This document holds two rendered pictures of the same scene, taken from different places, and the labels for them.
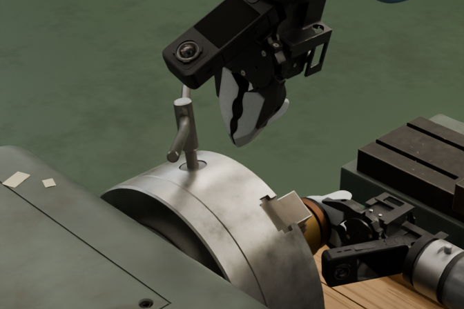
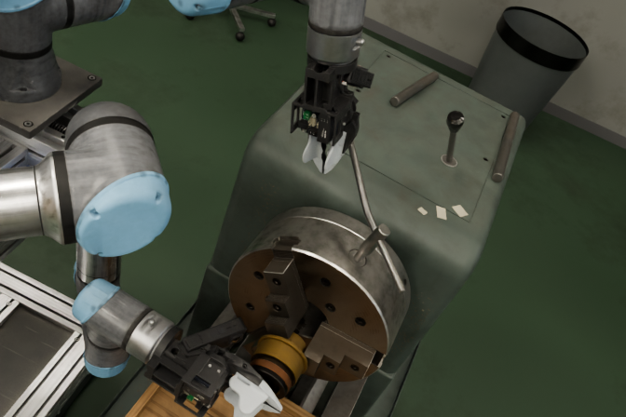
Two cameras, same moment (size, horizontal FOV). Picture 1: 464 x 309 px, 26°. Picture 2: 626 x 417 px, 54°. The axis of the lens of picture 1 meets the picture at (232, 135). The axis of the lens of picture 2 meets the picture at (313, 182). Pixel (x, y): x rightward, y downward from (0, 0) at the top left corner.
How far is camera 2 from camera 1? 1.62 m
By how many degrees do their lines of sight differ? 102
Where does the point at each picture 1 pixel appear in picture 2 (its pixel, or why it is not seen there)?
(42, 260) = (382, 156)
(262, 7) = not seen: hidden behind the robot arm
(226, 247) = (304, 212)
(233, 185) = (321, 240)
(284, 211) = (281, 249)
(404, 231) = (185, 367)
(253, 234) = (292, 225)
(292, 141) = not seen: outside the picture
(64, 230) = (387, 175)
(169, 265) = not seen: hidden behind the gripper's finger
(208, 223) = (321, 214)
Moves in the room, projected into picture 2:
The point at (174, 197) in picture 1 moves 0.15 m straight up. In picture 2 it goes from (350, 221) to (382, 159)
